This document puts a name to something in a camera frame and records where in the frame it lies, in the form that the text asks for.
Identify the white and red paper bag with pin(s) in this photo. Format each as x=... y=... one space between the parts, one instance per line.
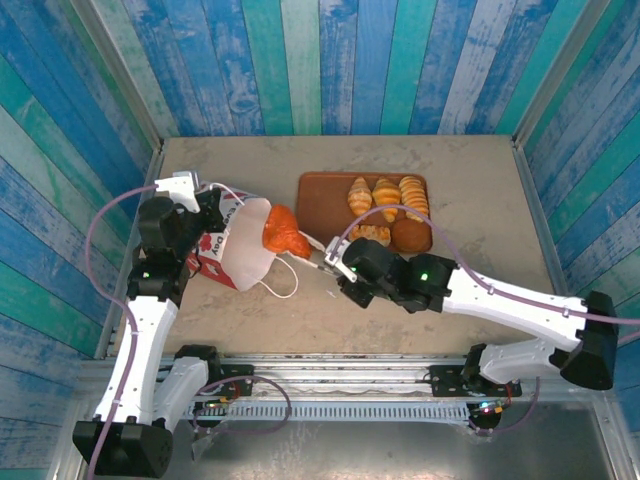
x=245 y=250

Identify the iced fake pastry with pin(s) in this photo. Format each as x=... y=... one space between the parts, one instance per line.
x=372 y=235

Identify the round brown fake bun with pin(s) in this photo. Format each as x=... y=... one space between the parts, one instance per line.
x=411 y=236

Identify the red-orange fake bread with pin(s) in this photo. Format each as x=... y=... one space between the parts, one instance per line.
x=285 y=232

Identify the golden fake croissant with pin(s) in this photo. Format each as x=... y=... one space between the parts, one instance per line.
x=360 y=197
x=415 y=192
x=386 y=192

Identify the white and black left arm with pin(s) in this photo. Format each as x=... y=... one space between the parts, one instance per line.
x=145 y=340

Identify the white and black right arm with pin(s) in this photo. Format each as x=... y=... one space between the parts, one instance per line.
x=515 y=305

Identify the brown plastic tray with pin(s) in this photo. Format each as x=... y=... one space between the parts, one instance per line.
x=325 y=200

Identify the grey metal sheet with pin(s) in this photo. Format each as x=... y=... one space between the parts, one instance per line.
x=375 y=450

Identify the controller board with LEDs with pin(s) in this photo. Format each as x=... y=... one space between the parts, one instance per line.
x=490 y=409
x=215 y=405

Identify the aluminium side rail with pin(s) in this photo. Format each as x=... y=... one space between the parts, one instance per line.
x=538 y=210
x=153 y=160

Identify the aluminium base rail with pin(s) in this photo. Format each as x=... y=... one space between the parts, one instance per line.
x=340 y=372

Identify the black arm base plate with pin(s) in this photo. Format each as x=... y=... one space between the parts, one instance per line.
x=242 y=385
x=447 y=382

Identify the aluminium corner post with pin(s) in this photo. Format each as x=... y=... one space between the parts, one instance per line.
x=560 y=70
x=120 y=70

